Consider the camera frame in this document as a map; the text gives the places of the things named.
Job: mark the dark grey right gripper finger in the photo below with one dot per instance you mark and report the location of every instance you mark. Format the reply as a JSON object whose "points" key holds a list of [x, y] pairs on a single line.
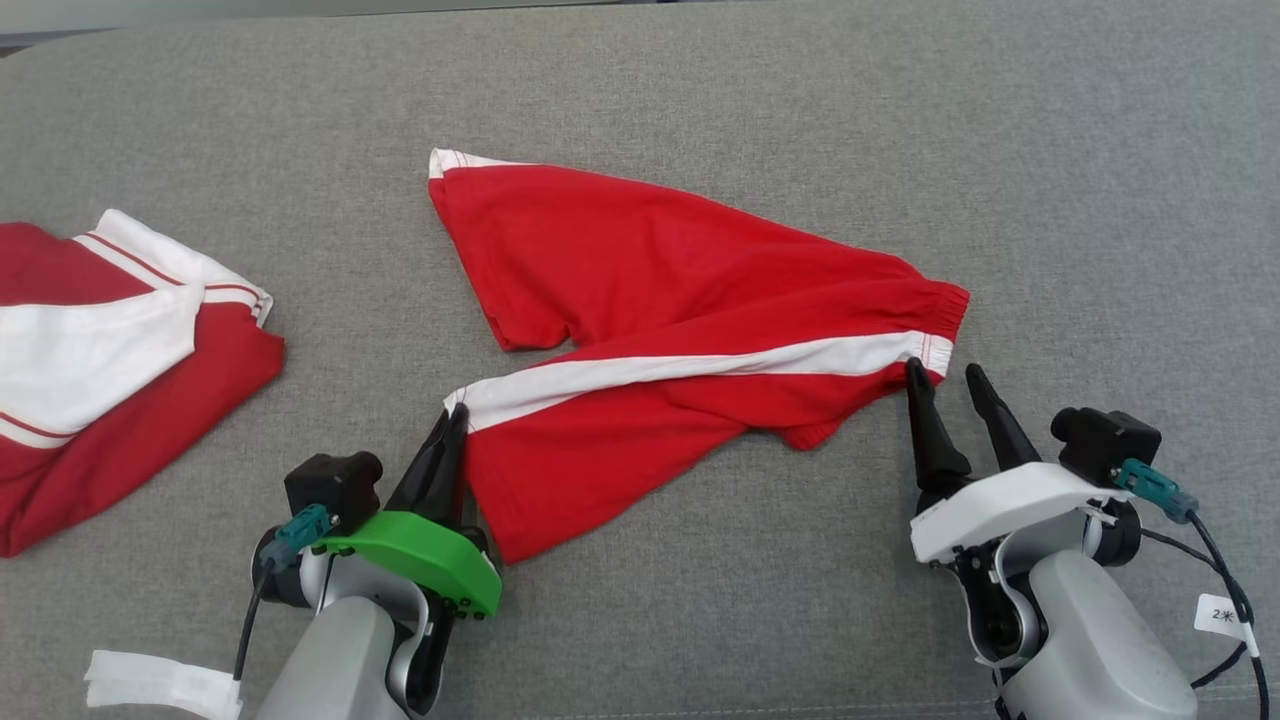
{"points": [[932, 430], [1003, 430]]}

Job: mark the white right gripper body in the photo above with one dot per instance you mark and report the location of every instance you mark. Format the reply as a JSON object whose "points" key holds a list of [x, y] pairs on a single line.
{"points": [[1010, 500]]}

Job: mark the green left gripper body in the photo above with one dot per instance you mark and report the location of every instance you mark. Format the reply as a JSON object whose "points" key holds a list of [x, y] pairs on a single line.
{"points": [[430, 555]]}

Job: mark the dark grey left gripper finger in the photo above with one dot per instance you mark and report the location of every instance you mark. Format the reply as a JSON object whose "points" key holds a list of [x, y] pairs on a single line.
{"points": [[457, 470], [425, 465]]}

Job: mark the red shorts white stripe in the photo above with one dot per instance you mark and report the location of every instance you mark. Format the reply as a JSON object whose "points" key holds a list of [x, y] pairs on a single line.
{"points": [[650, 270]]}

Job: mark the red shirt white sleeves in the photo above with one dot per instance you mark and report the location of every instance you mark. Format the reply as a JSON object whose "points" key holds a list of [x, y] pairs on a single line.
{"points": [[150, 400]]}

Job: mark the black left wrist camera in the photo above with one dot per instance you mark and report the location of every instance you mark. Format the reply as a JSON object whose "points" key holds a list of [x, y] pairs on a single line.
{"points": [[335, 485]]}

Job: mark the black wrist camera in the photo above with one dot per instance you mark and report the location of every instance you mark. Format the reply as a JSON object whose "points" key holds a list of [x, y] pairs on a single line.
{"points": [[335, 485], [1105, 440]]}

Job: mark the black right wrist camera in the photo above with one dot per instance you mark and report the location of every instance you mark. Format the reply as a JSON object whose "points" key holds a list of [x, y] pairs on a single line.
{"points": [[1105, 440]]}

